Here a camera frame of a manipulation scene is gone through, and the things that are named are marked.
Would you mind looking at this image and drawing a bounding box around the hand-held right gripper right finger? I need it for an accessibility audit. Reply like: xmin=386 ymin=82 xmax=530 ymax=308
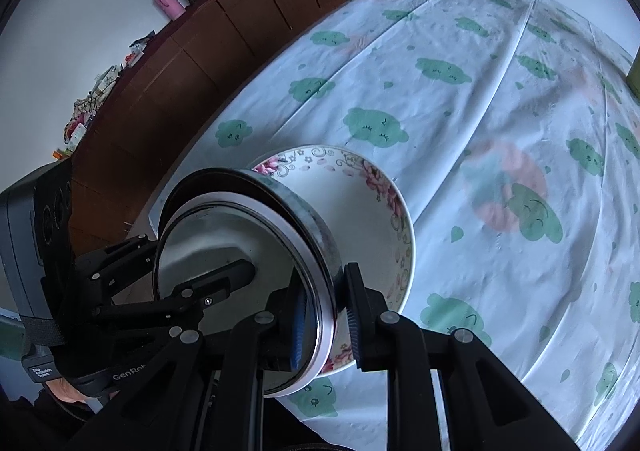
xmin=344 ymin=262 xmax=576 ymax=451

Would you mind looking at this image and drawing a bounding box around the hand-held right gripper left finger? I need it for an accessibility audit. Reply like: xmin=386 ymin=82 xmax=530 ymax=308
xmin=65 ymin=281 xmax=307 ymax=451

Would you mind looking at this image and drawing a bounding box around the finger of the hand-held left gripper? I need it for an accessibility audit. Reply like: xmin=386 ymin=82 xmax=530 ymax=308
xmin=75 ymin=233 xmax=161 ymax=302
xmin=92 ymin=259 xmax=256 ymax=329

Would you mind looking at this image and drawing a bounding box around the white dark-rimmed bowl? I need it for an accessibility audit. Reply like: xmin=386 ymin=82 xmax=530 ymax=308
xmin=152 ymin=167 xmax=346 ymax=399

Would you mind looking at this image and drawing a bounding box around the large floral-rimmed white plate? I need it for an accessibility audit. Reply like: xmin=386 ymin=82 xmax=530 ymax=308
xmin=248 ymin=144 xmax=416 ymax=378

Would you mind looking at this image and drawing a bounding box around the person's left hand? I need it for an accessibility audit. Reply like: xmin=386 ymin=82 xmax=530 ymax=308
xmin=47 ymin=377 xmax=93 ymax=406

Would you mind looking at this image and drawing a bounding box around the pile of small packets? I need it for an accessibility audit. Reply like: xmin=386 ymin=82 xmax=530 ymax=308
xmin=62 ymin=31 xmax=156 ymax=159

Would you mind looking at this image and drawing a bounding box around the green cloud print tablecloth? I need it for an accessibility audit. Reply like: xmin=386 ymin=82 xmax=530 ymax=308
xmin=150 ymin=0 xmax=640 ymax=444

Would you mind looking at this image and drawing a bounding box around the brown wooden sideboard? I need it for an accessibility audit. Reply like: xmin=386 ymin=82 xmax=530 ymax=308
xmin=65 ymin=0 xmax=348 ymax=252

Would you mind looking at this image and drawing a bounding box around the pink thermos bottle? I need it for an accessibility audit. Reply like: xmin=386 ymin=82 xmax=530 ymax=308
xmin=152 ymin=0 xmax=183 ymax=21

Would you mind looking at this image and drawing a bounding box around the green thermos bottle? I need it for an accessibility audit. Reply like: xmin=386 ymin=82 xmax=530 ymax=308
xmin=625 ymin=54 xmax=640 ymax=99

